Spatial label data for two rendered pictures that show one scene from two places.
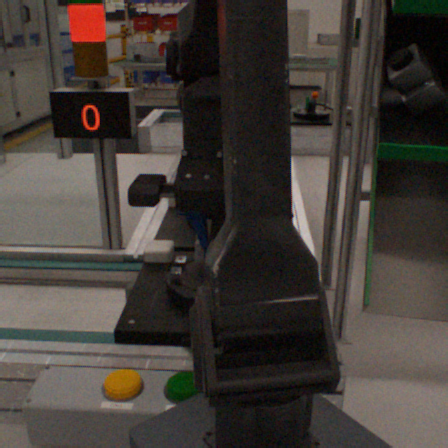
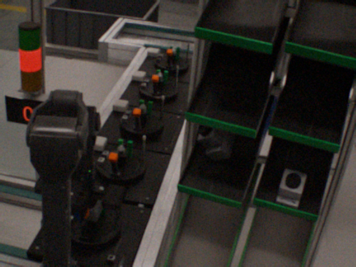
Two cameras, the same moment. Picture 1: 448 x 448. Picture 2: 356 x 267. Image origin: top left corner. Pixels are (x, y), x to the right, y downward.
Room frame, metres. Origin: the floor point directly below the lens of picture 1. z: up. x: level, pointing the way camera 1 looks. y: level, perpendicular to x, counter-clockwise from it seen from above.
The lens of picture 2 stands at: (-0.22, -0.23, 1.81)
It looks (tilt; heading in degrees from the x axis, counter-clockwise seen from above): 31 degrees down; 4
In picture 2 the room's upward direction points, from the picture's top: 6 degrees clockwise
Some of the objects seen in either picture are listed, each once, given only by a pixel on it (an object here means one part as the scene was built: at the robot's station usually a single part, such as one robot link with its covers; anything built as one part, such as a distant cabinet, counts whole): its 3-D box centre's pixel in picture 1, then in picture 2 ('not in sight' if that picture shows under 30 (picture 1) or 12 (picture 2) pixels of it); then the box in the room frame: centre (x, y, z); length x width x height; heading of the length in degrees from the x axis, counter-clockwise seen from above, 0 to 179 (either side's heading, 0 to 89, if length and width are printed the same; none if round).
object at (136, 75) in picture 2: not in sight; (159, 82); (1.41, -0.03, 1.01); 0.24 x 0.24 x 0.13; 87
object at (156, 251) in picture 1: (159, 255); not in sight; (0.77, 0.11, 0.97); 0.05 x 0.05 x 0.04; 87
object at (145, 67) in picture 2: not in sight; (172, 56); (1.65, -0.04, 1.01); 0.24 x 0.24 x 0.13; 87
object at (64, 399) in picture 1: (125, 407); not in sight; (0.45, 0.11, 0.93); 0.21 x 0.07 x 0.06; 87
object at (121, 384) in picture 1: (122, 386); not in sight; (0.45, 0.11, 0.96); 0.04 x 0.04 x 0.02
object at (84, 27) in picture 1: (87, 23); (30, 57); (0.79, 0.20, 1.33); 0.05 x 0.05 x 0.05
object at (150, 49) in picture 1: (142, 51); not in sight; (6.33, 0.97, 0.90); 0.40 x 0.30 x 0.17; 175
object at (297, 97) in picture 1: (295, 96); not in sight; (6.18, -0.86, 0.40); 0.61 x 0.41 x 0.22; 83
